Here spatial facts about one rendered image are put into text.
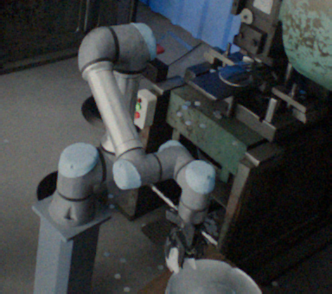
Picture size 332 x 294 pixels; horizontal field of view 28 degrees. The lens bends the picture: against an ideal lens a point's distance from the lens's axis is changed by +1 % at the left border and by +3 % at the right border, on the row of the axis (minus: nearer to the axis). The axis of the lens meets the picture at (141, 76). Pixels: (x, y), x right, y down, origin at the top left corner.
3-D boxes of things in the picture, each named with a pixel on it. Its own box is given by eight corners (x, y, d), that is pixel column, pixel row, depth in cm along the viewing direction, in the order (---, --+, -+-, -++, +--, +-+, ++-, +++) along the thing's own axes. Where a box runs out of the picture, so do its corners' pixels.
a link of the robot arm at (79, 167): (50, 178, 214) (54, 143, 207) (89, 169, 220) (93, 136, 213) (64, 202, 205) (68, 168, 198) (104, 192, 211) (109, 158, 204)
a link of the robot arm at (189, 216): (175, 194, 175) (203, 189, 179) (173, 207, 178) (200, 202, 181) (188, 214, 170) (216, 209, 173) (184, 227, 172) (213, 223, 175)
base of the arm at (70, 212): (67, 233, 208) (70, 209, 203) (39, 205, 217) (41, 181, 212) (105, 214, 217) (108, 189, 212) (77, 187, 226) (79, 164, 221)
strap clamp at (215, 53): (233, 77, 254) (239, 54, 248) (202, 57, 264) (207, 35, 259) (243, 73, 257) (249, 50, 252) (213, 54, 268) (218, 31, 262)
